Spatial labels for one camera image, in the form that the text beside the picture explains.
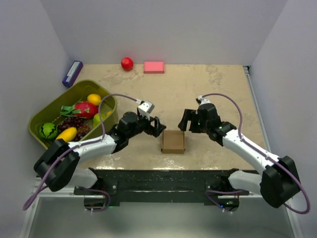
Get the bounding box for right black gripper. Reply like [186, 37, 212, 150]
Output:
[178, 109, 210, 133]

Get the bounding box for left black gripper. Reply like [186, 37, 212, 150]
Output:
[127, 111, 165, 139]

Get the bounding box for brown cardboard box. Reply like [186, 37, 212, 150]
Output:
[161, 130, 185, 154]

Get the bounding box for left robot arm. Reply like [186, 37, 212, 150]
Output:
[34, 112, 166, 194]

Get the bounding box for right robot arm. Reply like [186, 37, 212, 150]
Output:
[178, 103, 300, 208]

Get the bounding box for pink box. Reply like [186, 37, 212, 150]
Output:
[144, 61, 164, 74]

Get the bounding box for purple box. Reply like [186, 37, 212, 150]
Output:
[62, 60, 83, 88]

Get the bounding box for red apple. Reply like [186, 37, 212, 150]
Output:
[121, 58, 134, 71]

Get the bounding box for red dragon fruit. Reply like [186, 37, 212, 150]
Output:
[60, 101, 99, 119]

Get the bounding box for purple grapes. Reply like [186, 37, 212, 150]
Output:
[57, 117, 90, 142]

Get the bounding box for olive green basket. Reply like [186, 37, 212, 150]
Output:
[28, 80, 118, 150]

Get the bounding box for yellow mango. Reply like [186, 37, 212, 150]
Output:
[56, 127, 77, 142]

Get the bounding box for toy watermelon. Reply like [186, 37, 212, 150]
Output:
[39, 122, 58, 139]

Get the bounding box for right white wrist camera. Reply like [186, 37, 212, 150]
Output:
[196, 96, 212, 109]

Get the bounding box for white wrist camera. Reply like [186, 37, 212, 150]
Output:
[137, 101, 155, 120]
[196, 96, 212, 109]

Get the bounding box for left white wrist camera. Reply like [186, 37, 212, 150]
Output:
[137, 101, 155, 120]

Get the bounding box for black base frame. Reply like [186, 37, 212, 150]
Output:
[74, 169, 249, 211]

